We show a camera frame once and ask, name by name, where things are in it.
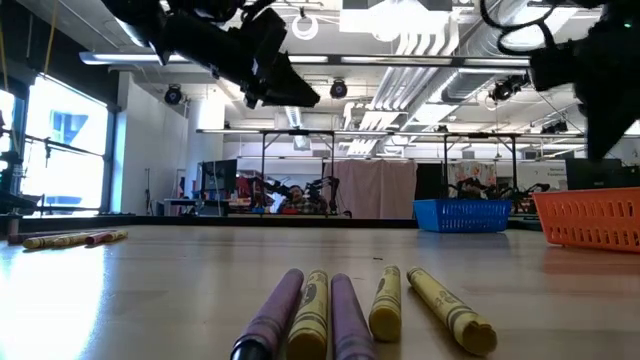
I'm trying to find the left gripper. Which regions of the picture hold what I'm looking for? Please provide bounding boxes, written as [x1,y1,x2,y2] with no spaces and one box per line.
[164,13,322,108]

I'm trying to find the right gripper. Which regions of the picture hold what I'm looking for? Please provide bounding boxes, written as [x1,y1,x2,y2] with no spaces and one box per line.
[529,0,640,162]

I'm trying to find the orange plastic basket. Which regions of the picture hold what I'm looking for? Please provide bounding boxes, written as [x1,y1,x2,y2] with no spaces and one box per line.
[530,187,640,256]

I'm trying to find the blue plastic basket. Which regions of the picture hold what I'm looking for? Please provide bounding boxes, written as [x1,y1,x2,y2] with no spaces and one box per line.
[412,199,513,234]

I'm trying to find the black monitor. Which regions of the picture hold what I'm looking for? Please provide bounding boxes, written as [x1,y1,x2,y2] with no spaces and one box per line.
[201,158,239,201]
[565,158,640,191]

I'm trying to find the white column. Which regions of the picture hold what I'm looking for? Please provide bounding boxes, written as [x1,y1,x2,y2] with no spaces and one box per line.
[184,97,226,211]

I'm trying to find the white ceiling baffles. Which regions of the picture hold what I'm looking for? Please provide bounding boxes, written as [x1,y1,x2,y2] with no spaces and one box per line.
[344,32,451,156]

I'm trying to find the long ceiling light bar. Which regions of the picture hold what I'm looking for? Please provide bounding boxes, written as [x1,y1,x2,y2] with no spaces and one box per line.
[79,52,531,69]

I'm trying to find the person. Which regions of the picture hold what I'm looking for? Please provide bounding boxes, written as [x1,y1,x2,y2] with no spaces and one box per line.
[277,184,331,216]

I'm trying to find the white ceiling light panel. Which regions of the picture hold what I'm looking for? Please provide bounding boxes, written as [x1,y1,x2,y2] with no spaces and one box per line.
[339,0,454,36]

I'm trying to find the beige curtain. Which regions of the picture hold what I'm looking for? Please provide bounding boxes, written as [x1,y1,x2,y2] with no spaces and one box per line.
[322,158,419,220]

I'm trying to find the colourful poster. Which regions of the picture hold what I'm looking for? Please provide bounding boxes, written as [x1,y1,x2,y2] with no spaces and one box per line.
[447,160,497,200]

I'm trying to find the distant grey desk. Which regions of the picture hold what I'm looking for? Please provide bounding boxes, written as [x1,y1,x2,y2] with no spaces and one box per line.
[164,197,236,216]

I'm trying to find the bright window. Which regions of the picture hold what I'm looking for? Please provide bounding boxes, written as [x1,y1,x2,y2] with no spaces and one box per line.
[0,74,109,211]

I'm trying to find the red crayon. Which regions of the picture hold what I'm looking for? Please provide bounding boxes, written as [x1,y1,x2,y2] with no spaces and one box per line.
[84,230,114,246]

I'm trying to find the white cable coil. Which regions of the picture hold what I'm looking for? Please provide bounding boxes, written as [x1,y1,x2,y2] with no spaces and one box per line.
[291,13,320,41]

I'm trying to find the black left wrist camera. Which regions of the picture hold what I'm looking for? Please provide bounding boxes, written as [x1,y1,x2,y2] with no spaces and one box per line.
[239,7,289,54]

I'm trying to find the black metal overhead frame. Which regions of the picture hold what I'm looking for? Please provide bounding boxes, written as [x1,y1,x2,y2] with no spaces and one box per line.
[197,128,584,201]

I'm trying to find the silver ventilation duct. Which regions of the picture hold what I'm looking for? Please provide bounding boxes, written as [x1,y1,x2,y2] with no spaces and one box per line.
[439,0,531,106]

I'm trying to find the black metal table frame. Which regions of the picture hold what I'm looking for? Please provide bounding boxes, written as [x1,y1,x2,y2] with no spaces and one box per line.
[0,213,544,234]

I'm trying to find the yellow extension cable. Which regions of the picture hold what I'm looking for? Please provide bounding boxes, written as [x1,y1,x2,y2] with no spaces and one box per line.
[42,0,57,76]

